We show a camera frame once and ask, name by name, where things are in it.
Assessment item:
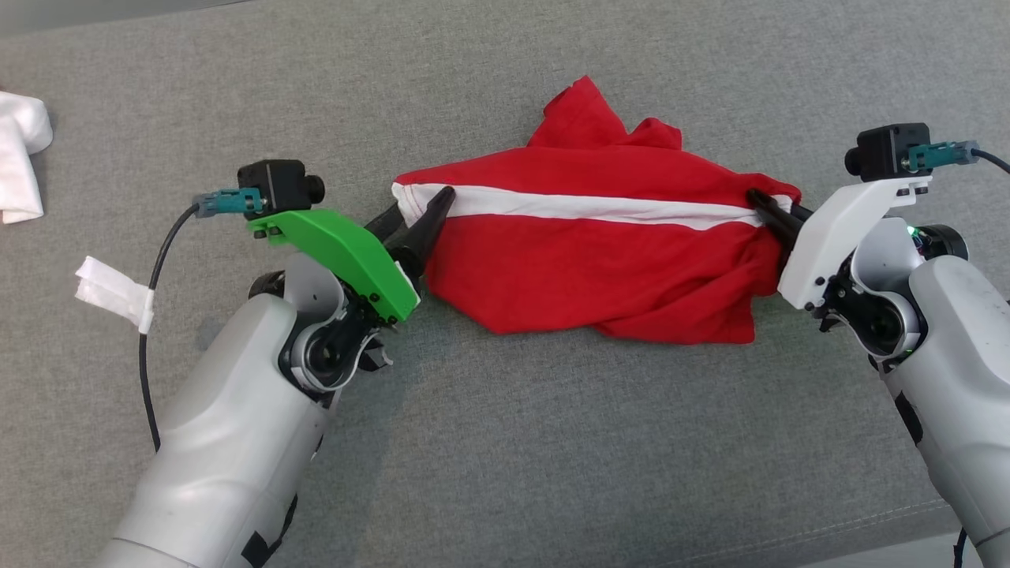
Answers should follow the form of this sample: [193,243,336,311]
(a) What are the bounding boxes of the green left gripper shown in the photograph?
[247,186,457,324]

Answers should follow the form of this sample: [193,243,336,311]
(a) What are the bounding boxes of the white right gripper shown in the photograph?
[746,175,933,311]

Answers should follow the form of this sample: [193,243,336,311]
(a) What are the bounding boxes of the red shorts with white trim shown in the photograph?
[392,76,803,346]

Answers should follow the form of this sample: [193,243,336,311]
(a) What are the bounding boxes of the red jersey with white sleeves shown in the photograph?
[0,91,54,225]

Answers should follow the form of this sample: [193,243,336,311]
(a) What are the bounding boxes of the white tape flag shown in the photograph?
[75,256,155,334]

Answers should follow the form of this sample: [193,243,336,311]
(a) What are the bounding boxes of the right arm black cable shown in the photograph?
[907,140,1010,568]

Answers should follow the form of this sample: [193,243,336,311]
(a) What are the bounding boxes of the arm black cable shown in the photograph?
[907,140,1010,568]
[139,188,266,454]

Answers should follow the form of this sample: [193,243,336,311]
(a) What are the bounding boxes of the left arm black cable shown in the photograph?
[139,188,266,454]

